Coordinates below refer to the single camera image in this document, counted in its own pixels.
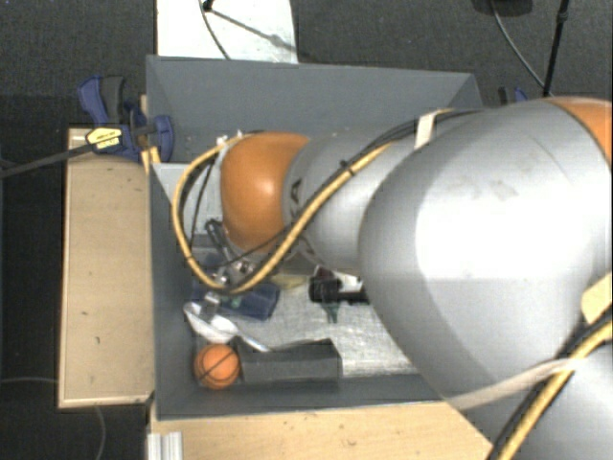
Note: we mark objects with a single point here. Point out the grey metal bin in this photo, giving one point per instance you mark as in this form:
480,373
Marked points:
306,98

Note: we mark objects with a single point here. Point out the black tool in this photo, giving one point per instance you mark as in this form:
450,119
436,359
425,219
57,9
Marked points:
330,291

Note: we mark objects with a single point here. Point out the dark grey foam block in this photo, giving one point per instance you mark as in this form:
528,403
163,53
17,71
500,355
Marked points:
289,364

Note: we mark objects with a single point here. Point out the orange toy basketball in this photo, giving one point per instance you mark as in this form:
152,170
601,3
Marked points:
216,366

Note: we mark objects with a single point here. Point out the pale wood board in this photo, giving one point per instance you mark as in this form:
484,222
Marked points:
107,276

